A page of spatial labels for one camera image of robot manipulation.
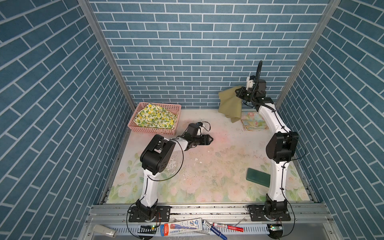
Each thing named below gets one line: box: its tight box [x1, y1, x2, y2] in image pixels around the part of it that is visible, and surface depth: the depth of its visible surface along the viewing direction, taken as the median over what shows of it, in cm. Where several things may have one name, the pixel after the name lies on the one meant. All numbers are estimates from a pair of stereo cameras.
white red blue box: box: [160, 218, 203, 237], surface depth 71 cm
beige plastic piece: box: [92, 224, 117, 238], surface depth 68 cm
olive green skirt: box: [218, 85, 243, 123], surface depth 98 cm
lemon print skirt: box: [133, 103, 178, 129], surface depth 114 cm
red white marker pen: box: [212, 222, 244, 233], surface depth 71 cm
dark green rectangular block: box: [246, 168, 271, 188], surface depth 88 cm
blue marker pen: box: [202, 219, 228, 240], surface depth 70 cm
